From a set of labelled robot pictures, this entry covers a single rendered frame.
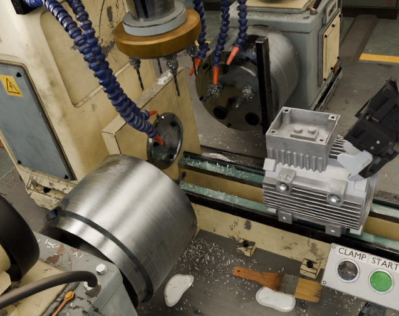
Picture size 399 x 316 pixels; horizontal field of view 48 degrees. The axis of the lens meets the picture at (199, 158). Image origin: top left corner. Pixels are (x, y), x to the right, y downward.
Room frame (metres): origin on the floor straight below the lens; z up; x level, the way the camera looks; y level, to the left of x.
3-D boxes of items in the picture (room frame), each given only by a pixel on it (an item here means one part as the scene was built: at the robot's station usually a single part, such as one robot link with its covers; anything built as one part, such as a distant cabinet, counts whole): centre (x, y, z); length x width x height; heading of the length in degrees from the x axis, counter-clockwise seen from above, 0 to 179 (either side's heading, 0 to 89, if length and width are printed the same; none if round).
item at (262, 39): (0.89, -0.19, 1.12); 0.04 x 0.03 x 0.26; 53
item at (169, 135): (0.91, 0.07, 1.02); 0.15 x 0.02 x 0.15; 143
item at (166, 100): (0.95, 0.12, 0.97); 0.30 x 0.11 x 0.34; 143
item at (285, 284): (0.59, -0.11, 0.80); 0.21 x 0.05 x 0.01; 59
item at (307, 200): (0.67, -0.25, 1.02); 0.20 x 0.19 x 0.19; 55
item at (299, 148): (0.70, -0.21, 1.11); 0.12 x 0.11 x 0.07; 55
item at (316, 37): (1.34, -0.36, 0.99); 0.35 x 0.31 x 0.37; 143
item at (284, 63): (1.12, -0.20, 1.04); 0.41 x 0.25 x 0.25; 143
